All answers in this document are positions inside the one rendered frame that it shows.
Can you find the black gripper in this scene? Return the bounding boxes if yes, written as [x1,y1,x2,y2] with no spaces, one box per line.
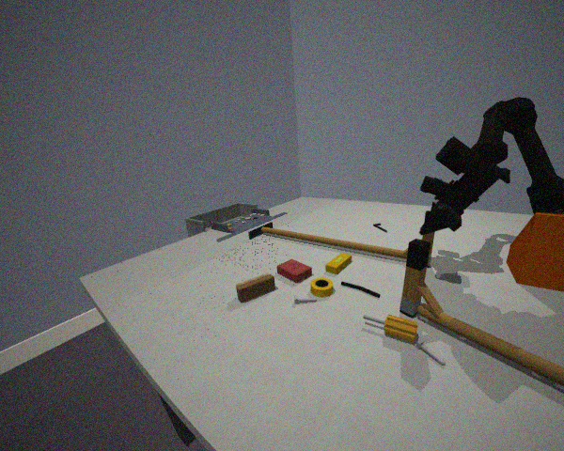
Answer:
[419,179,481,235]

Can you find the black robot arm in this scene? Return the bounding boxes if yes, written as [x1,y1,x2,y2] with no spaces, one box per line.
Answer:
[420,97,564,214]

